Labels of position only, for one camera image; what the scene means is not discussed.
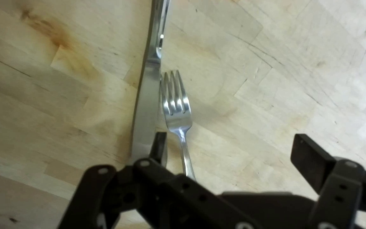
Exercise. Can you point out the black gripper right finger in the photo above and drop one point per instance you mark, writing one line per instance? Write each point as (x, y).
(340, 183)

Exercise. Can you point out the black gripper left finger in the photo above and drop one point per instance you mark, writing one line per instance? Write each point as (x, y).
(165, 200)

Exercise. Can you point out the silver fork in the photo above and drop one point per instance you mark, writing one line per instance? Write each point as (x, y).
(179, 115)

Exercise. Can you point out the silver table knife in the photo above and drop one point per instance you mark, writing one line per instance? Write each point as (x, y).
(147, 107)

